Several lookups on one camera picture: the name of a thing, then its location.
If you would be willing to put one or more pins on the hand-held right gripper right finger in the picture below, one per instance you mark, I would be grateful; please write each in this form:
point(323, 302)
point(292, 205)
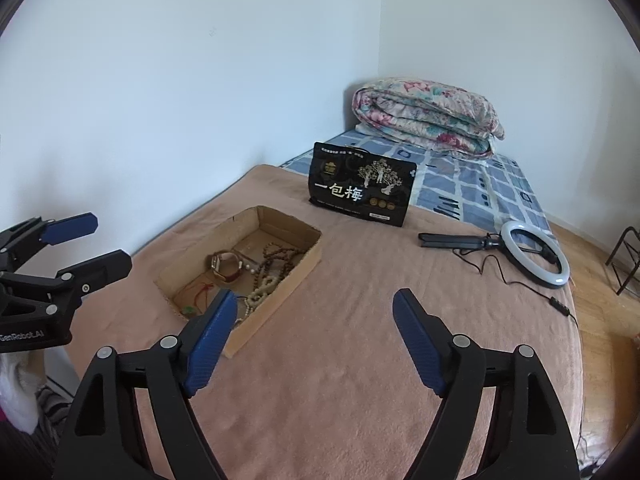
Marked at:
point(417, 340)

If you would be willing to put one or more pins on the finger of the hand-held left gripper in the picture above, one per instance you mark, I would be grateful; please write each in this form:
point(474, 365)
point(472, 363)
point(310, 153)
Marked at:
point(70, 225)
point(100, 267)

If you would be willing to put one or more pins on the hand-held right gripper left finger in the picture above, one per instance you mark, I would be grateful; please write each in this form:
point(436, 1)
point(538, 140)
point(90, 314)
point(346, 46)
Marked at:
point(212, 345)

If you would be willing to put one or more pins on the cardboard box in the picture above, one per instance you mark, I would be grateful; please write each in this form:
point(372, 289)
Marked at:
point(295, 270)

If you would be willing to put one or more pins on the pink blanket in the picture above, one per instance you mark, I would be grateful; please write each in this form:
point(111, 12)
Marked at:
point(350, 310)

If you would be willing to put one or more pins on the striped cloth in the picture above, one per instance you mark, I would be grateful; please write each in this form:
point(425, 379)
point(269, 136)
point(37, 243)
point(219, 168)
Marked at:
point(55, 410)

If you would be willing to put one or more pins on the blue checked bed sheet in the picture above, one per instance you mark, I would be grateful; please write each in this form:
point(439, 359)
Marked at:
point(465, 185)

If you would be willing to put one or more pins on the black printed package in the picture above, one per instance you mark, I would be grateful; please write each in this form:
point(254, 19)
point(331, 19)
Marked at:
point(350, 190)

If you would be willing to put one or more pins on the black metal rack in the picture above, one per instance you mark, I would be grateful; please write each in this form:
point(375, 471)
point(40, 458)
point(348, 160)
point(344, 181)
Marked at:
point(616, 246)

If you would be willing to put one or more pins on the folded floral quilt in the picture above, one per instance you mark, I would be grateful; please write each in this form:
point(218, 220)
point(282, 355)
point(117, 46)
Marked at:
point(425, 115)

